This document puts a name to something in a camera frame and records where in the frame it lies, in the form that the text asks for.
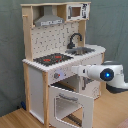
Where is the black toy stovetop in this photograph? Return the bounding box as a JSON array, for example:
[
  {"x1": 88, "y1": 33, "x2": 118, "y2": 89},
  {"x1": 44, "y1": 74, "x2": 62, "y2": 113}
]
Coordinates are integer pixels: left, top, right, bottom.
[{"x1": 34, "y1": 53, "x2": 71, "y2": 66}]

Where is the grey toy sink basin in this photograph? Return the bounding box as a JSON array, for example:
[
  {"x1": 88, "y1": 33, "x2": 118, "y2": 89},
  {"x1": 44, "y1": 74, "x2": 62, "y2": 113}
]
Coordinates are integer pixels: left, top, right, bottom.
[{"x1": 65, "y1": 47, "x2": 95, "y2": 56}]

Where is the toy microwave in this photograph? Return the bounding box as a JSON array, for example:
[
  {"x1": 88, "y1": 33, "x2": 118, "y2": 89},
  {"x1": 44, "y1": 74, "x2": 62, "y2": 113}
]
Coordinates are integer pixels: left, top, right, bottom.
[{"x1": 66, "y1": 3, "x2": 90, "y2": 21}]

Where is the wooden toy kitchen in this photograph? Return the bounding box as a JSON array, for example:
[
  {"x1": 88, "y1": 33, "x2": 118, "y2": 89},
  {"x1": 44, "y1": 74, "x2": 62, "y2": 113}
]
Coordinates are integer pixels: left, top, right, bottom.
[{"x1": 22, "y1": 2, "x2": 105, "y2": 128}]

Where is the black toy faucet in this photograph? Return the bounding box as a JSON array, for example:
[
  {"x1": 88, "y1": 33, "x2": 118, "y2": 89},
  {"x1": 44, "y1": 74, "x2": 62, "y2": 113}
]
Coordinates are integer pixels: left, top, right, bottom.
[{"x1": 67, "y1": 33, "x2": 82, "y2": 49}]

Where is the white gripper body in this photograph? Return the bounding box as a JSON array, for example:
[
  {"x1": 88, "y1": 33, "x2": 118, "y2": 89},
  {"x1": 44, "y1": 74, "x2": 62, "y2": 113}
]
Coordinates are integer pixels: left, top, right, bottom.
[{"x1": 71, "y1": 65, "x2": 89, "y2": 77}]

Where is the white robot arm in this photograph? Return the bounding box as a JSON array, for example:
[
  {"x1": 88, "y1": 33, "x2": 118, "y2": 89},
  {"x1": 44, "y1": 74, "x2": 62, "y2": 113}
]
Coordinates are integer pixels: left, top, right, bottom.
[{"x1": 71, "y1": 61, "x2": 128, "y2": 94}]

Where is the white fridge door with dispenser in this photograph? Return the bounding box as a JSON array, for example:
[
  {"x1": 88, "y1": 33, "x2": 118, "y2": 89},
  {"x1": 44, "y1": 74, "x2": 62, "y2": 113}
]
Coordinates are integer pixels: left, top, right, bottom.
[{"x1": 78, "y1": 53, "x2": 103, "y2": 108}]

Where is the grey stove knob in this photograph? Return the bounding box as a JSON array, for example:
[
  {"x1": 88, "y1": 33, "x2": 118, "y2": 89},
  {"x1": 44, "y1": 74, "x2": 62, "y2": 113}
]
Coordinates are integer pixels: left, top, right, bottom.
[{"x1": 54, "y1": 73, "x2": 60, "y2": 79}]

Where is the white toy oven door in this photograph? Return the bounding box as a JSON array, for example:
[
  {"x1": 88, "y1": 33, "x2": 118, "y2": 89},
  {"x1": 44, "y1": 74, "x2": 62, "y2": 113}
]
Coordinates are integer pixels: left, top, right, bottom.
[{"x1": 49, "y1": 86, "x2": 94, "y2": 128}]

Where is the grey toy range hood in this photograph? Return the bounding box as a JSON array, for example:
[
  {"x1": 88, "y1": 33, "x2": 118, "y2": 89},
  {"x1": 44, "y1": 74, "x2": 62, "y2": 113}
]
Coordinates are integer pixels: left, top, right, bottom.
[{"x1": 35, "y1": 5, "x2": 64, "y2": 27}]

